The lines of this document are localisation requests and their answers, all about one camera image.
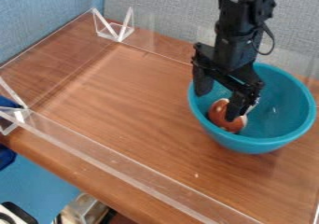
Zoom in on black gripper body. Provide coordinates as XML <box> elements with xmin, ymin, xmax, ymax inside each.
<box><xmin>191</xmin><ymin>42</ymin><xmax>264</xmax><ymax>103</ymax></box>

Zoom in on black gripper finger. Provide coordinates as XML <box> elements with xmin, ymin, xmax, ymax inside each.
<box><xmin>226</xmin><ymin>91</ymin><xmax>254</xmax><ymax>121</ymax></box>
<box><xmin>192</xmin><ymin>66</ymin><xmax>215</xmax><ymax>97</ymax></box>

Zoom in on brown toy mushroom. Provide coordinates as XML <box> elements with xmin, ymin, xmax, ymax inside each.
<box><xmin>208</xmin><ymin>98</ymin><xmax>248</xmax><ymax>133</ymax></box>

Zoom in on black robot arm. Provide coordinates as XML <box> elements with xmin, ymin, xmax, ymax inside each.
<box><xmin>192</xmin><ymin>0</ymin><xmax>276</xmax><ymax>121</ymax></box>

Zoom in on blue plastic bowl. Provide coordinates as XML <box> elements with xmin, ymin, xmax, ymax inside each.
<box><xmin>187</xmin><ymin>63</ymin><xmax>316</xmax><ymax>154</ymax></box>

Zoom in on clear acrylic back barrier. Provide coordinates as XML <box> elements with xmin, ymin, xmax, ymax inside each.
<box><xmin>123</xmin><ymin>13</ymin><xmax>319</xmax><ymax>80</ymax></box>

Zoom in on clear acrylic barrier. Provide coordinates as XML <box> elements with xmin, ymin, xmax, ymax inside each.
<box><xmin>123</xmin><ymin>13</ymin><xmax>319</xmax><ymax>80</ymax></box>
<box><xmin>0</xmin><ymin>109</ymin><xmax>263</xmax><ymax>224</ymax></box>

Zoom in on clear acrylic front barrier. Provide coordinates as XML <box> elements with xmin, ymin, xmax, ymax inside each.
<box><xmin>0</xmin><ymin>109</ymin><xmax>263</xmax><ymax>224</ymax></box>

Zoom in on blue cloth object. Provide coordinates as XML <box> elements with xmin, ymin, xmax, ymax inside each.
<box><xmin>0</xmin><ymin>95</ymin><xmax>21</xmax><ymax>171</ymax></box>

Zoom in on black and white object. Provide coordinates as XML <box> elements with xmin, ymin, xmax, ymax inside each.
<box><xmin>0</xmin><ymin>202</ymin><xmax>39</xmax><ymax>224</ymax></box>

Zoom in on clear acrylic corner bracket back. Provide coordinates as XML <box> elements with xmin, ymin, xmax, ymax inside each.
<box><xmin>91</xmin><ymin>7</ymin><xmax>135</xmax><ymax>42</ymax></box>

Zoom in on clear acrylic corner bracket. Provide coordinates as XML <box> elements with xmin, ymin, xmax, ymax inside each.
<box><xmin>91</xmin><ymin>7</ymin><xmax>135</xmax><ymax>42</ymax></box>
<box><xmin>0</xmin><ymin>77</ymin><xmax>28</xmax><ymax>135</ymax></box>

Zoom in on clear acrylic corner bracket front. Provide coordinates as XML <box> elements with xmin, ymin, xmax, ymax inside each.
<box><xmin>0</xmin><ymin>77</ymin><xmax>28</xmax><ymax>135</ymax></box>

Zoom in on grey metal frame below table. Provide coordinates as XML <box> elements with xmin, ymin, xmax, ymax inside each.
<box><xmin>53</xmin><ymin>193</ymin><xmax>109</xmax><ymax>224</ymax></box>

